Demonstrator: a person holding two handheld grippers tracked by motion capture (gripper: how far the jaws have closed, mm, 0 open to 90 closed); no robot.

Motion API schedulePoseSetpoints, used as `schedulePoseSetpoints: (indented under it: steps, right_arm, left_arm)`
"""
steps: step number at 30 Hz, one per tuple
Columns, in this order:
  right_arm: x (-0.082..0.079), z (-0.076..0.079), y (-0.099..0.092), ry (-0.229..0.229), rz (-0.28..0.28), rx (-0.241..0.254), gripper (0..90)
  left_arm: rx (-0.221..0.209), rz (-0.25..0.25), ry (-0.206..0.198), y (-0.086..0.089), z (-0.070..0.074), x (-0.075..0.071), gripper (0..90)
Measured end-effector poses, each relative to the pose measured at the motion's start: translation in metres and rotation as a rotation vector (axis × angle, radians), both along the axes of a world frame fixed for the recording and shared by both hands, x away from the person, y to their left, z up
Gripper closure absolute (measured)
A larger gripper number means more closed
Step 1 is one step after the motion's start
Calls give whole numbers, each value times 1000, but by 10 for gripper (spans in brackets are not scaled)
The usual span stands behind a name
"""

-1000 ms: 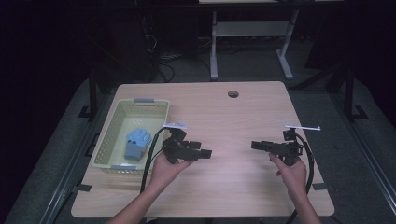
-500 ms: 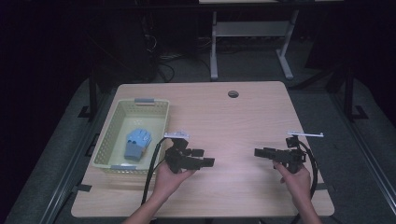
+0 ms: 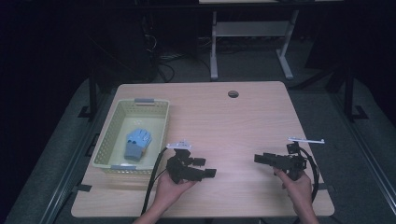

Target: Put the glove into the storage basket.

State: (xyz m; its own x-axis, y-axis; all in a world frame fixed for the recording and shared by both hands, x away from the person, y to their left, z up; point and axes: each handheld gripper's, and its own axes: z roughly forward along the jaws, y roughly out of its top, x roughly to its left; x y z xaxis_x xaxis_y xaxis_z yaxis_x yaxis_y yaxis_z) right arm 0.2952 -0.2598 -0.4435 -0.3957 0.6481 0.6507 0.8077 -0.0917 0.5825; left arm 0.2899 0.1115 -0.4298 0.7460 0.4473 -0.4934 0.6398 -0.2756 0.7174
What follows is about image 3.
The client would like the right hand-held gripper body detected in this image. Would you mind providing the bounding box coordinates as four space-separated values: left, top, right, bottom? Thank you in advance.
275 137 326 182

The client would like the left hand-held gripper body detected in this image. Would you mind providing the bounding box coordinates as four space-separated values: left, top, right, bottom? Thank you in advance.
165 139 193 185

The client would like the light blue knit glove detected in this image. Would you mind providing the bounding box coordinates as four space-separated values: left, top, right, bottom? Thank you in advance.
123 128 153 162

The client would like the pale green plastic basket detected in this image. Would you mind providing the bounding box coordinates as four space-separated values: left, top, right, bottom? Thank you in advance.
91 98 171 175

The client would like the person's left hand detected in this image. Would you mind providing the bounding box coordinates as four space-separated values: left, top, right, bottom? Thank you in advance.
154 173 197 215

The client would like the person's right hand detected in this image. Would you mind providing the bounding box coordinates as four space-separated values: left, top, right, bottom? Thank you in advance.
273 167 314 216

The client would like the black metal stand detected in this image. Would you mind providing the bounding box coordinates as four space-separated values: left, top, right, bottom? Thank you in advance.
78 60 99 119
344 66 370 123

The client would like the black cable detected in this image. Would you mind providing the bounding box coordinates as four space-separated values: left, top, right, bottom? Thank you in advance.
298 146 321 203
140 147 169 217

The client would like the aluminium frame rail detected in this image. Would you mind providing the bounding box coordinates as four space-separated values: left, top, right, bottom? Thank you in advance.
38 91 110 224
334 91 396 208

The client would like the black strap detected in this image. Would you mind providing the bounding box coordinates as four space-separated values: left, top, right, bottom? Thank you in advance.
72 184 93 193

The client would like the tangle of floor cables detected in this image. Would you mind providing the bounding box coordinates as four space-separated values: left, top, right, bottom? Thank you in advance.
143 32 188 82

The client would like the white desk frame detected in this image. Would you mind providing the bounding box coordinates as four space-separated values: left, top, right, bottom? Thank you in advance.
209 9 301 81

